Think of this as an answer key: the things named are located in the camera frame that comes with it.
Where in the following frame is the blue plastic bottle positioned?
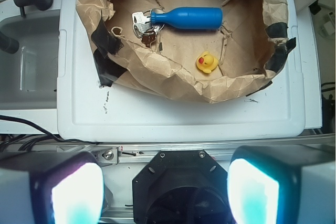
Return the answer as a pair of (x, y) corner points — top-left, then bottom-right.
(150, 7), (223, 30)

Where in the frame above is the black cable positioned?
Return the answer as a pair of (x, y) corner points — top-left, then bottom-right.
(0, 114), (100, 151)

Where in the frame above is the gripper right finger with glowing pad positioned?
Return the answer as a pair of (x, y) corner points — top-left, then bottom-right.
(227, 144), (335, 223)

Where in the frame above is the aluminium frame rail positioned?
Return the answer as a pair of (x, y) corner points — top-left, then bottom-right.
(56, 133), (335, 166)

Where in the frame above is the brown key fob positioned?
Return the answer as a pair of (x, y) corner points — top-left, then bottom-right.
(141, 31), (156, 48)

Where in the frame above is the yellow rubber duck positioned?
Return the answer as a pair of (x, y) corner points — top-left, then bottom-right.
(196, 51), (218, 74)

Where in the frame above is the white plastic bin lid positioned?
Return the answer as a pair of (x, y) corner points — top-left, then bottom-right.
(57, 0), (306, 143)

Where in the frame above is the clear plastic bin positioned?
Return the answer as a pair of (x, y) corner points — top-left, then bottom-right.
(1, 10), (60, 110)

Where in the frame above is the crumpled brown paper liner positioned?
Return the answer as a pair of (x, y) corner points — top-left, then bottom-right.
(76, 0), (296, 103)

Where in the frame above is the black octagonal mount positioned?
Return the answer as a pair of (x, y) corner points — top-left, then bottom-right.
(132, 151), (235, 223)

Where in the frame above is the silver key bunch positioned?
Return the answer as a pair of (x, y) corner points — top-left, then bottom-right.
(132, 8), (165, 38)

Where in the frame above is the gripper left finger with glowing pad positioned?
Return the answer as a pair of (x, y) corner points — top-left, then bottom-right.
(1, 151), (104, 223)

